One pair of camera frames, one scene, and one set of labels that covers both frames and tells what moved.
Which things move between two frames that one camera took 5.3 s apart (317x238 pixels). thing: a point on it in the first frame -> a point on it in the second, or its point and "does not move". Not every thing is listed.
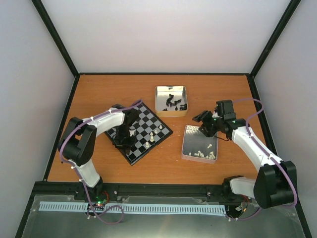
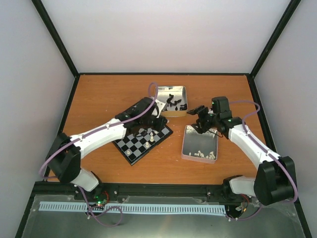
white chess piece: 151,138 does not move
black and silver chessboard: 151,132 does not move
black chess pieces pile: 169,103 does not move
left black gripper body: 124,141 -> 145,122
